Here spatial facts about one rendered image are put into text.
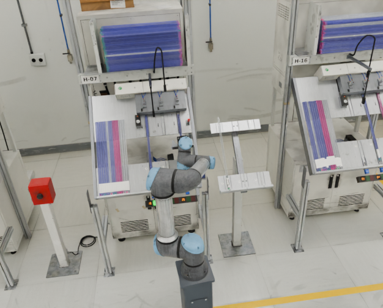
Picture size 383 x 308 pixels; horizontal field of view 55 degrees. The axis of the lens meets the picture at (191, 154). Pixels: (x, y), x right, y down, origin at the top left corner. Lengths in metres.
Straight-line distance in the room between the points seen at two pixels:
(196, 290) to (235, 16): 2.85
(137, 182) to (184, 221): 0.73
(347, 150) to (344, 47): 0.71
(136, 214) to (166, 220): 1.08
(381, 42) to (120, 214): 2.25
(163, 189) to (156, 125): 0.87
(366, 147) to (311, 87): 0.57
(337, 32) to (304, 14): 0.27
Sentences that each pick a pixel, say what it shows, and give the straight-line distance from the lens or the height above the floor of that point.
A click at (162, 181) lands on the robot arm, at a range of 1.74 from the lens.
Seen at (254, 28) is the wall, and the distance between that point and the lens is 4.18.
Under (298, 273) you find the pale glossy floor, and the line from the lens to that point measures 2.92.
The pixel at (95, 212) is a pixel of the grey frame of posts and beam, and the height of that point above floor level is 0.59.
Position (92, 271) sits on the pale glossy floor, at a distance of 3.02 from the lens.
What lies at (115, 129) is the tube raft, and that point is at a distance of 2.56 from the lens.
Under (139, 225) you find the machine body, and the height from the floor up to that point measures 0.17.
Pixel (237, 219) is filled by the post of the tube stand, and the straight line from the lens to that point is 2.85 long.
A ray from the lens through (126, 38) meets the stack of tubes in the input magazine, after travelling 2.48.
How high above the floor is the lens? 2.16
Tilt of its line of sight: 31 degrees down
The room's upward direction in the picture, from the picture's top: 3 degrees counter-clockwise
